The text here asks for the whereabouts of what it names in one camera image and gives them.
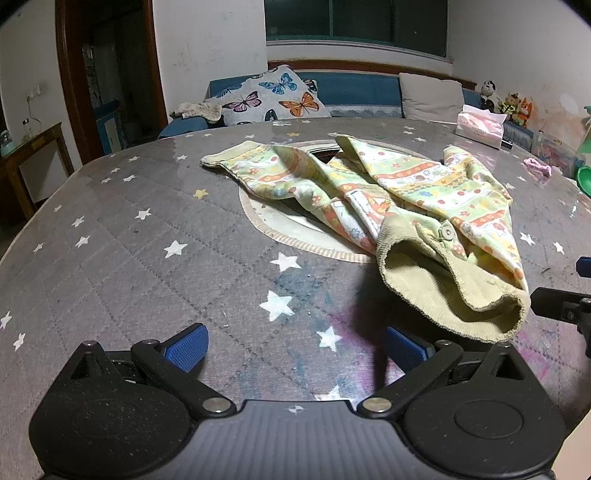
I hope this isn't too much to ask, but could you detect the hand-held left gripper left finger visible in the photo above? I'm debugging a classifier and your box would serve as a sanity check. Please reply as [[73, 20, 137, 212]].
[[68, 323, 237, 420]]

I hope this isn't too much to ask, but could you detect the dark window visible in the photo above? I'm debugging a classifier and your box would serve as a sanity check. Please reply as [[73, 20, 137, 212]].
[[264, 0, 450, 60]]

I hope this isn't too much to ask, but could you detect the blue sofa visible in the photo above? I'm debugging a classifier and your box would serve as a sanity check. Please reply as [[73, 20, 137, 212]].
[[158, 73, 536, 141]]

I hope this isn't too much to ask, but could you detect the wooden side table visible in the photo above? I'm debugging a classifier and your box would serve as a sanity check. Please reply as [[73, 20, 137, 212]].
[[0, 122, 75, 220]]

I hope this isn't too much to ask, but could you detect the clear plastic storage box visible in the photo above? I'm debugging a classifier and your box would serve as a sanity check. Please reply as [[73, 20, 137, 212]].
[[536, 131, 587, 176]]

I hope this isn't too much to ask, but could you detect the yellow patterned child's garment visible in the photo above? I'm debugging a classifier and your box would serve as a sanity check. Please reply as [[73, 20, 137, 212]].
[[200, 134, 532, 344]]

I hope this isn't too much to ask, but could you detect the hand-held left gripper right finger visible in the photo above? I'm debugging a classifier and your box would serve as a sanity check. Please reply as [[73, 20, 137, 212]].
[[356, 326, 526, 418]]

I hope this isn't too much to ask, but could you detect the crumpled cream cloth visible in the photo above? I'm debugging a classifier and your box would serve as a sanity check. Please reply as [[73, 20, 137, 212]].
[[170, 102, 223, 123]]

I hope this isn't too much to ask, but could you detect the butterfly print pillow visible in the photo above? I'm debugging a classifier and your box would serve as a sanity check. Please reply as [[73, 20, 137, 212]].
[[204, 65, 332, 127]]

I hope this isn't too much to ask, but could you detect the brown wooden door frame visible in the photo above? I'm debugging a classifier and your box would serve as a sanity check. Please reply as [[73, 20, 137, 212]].
[[55, 0, 169, 164]]

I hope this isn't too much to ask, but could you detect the blue framed board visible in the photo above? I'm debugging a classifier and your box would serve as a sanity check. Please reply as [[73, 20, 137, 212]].
[[95, 104, 125, 155]]

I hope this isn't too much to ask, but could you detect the beige pillow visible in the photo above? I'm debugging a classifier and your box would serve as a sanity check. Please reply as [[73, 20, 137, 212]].
[[398, 72, 466, 123]]

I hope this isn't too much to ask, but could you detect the brown bear plush toy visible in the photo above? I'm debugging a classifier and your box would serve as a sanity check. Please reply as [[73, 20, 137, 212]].
[[501, 92, 522, 123]]

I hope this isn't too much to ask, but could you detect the grey star-patterned table cover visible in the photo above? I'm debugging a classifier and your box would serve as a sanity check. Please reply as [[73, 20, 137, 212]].
[[0, 117, 591, 480]]

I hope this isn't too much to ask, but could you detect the pink tissue pack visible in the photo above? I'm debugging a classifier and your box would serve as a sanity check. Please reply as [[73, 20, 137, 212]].
[[455, 104, 508, 149]]

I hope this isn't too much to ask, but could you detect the panda plush toy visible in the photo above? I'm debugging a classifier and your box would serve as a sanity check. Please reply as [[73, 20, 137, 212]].
[[475, 80, 502, 114]]

